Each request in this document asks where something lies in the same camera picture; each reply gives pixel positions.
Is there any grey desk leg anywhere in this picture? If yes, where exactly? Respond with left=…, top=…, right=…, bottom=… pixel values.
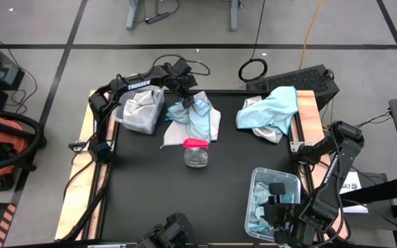
left=229, top=0, right=240, bottom=32
left=125, top=0, right=141, bottom=31

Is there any white paper sheet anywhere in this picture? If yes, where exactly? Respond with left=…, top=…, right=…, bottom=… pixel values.
left=339, top=171, right=370, bottom=214

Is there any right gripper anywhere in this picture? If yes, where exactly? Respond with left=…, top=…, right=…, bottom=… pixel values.
left=263, top=182, right=320, bottom=247

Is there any silver metal bracket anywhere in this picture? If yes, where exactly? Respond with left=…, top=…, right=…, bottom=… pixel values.
left=289, top=140, right=306, bottom=152
left=68, top=140, right=89, bottom=152

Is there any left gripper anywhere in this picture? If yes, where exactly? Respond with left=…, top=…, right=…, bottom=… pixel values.
left=166, top=59, right=199, bottom=110

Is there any orange vacuum with black hose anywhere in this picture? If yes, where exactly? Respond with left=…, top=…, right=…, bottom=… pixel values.
left=0, top=107, right=48, bottom=192

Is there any blue and white cloth pile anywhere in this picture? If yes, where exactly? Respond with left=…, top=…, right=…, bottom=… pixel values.
left=159, top=90, right=222, bottom=149

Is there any clear plastic bin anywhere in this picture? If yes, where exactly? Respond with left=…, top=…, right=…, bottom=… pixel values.
left=114, top=85, right=166, bottom=136
left=244, top=167, right=302, bottom=242

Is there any yellow hanging cable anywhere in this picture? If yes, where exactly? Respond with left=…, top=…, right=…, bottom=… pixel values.
left=298, top=0, right=324, bottom=71

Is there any glass jar with pink lid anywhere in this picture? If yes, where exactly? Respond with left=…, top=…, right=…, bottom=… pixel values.
left=182, top=137, right=210, bottom=169

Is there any black power strip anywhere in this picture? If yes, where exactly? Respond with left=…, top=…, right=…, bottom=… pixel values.
left=144, top=12, right=171, bottom=25

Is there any black frame strut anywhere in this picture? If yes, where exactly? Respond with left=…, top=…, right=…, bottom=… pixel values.
left=60, top=161, right=112, bottom=242

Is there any black computer tower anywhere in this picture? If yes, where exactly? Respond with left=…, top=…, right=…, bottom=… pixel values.
left=245, top=64, right=340, bottom=112

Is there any black hanging cable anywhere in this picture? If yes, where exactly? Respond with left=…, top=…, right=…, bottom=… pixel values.
left=238, top=0, right=269, bottom=83

